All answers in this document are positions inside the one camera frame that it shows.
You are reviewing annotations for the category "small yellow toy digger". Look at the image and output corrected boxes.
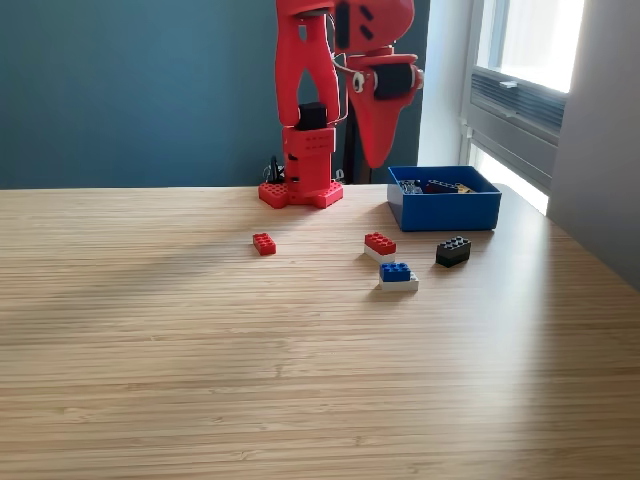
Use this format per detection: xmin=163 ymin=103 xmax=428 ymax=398
xmin=424 ymin=178 xmax=479 ymax=195

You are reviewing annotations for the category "red and white brick stack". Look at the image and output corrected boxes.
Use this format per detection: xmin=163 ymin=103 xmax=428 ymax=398
xmin=363 ymin=231 xmax=398 ymax=265

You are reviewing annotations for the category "blue and white brick stack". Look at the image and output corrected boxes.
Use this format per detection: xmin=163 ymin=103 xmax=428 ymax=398
xmin=378 ymin=261 xmax=421 ymax=293

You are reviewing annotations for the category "black brick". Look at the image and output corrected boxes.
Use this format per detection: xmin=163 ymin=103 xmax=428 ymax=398
xmin=435 ymin=235 xmax=472 ymax=269

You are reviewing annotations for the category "blue plastic bin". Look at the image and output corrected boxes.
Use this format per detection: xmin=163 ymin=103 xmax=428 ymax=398
xmin=387 ymin=165 xmax=503 ymax=233

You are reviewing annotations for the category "black folded stand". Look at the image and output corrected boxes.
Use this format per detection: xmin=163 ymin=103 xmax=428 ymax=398
xmin=342 ymin=99 xmax=386 ymax=185

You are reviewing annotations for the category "grey window vent grille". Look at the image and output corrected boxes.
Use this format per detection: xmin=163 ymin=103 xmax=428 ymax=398
xmin=469 ymin=68 xmax=569 ymax=134

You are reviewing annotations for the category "small red brick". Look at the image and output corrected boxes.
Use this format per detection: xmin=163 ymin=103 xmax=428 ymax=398
xmin=252 ymin=232 xmax=277 ymax=257

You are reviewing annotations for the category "white window frame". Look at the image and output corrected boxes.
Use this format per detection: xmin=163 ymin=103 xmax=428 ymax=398
xmin=459 ymin=0 xmax=586 ymax=194

